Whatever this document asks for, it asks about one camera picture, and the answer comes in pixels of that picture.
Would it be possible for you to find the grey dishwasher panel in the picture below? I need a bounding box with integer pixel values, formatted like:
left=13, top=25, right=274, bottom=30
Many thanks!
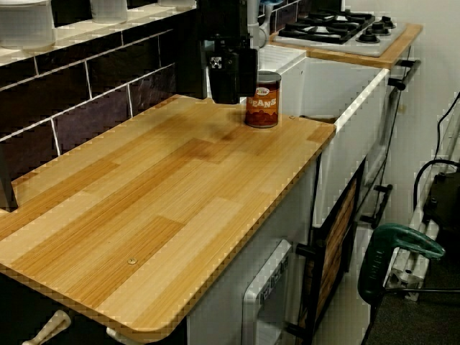
left=241, top=239, right=295, bottom=345

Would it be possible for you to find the brown beans can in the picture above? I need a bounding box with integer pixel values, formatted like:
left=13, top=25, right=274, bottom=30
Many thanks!
left=244, top=70, right=282, bottom=129

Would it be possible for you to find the grey toy faucet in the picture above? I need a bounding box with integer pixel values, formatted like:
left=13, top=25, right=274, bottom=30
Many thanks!
left=247, top=0, right=271, bottom=48

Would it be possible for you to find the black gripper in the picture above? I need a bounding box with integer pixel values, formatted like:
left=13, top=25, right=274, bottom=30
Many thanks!
left=203, top=32, right=260, bottom=106

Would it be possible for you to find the black cabinet handle bar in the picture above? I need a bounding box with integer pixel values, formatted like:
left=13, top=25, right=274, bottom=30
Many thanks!
left=295, top=239, right=326, bottom=345
left=360, top=183, right=394, bottom=226
left=387, top=58, right=422, bottom=91

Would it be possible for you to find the white toy sink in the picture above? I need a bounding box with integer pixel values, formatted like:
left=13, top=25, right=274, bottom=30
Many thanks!
left=257, top=45, right=392, bottom=231

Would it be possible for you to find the white toy knob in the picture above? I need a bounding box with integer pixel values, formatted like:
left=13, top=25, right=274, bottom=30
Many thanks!
left=105, top=326, right=131, bottom=344
left=21, top=309, right=72, bottom=345

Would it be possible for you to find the aluminium frame rail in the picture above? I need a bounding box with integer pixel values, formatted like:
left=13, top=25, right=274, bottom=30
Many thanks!
left=383, top=118, right=460, bottom=301

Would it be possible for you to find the wooden stove counter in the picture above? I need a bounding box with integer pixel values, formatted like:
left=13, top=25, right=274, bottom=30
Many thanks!
left=269, top=23, right=423, bottom=70

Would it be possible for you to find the black cable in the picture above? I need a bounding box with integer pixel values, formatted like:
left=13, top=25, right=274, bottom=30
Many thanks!
left=435, top=90, right=460, bottom=161
left=412, top=158, right=450, bottom=216

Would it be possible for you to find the white stove plate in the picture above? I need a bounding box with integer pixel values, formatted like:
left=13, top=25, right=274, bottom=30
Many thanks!
left=277, top=16, right=409, bottom=58

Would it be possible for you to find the wood pattern oven door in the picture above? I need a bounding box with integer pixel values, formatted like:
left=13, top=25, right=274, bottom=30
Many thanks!
left=311, top=178, right=362, bottom=326

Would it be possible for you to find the white plastic jar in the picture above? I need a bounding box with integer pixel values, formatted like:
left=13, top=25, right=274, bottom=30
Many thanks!
left=0, top=0, right=55, bottom=50
left=88, top=0, right=129, bottom=25

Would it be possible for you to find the wooden countertop board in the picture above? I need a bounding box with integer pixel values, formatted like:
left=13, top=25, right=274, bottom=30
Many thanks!
left=0, top=93, right=337, bottom=334

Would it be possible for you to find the black stove grate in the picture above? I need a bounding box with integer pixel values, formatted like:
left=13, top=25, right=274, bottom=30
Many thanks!
left=278, top=9, right=377, bottom=46

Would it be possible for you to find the black device box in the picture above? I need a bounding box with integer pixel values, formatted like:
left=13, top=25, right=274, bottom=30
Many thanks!
left=423, top=171, right=460, bottom=233

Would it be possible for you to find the thin black rod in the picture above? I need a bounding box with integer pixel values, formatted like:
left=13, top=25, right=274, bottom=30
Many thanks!
left=383, top=286, right=460, bottom=295

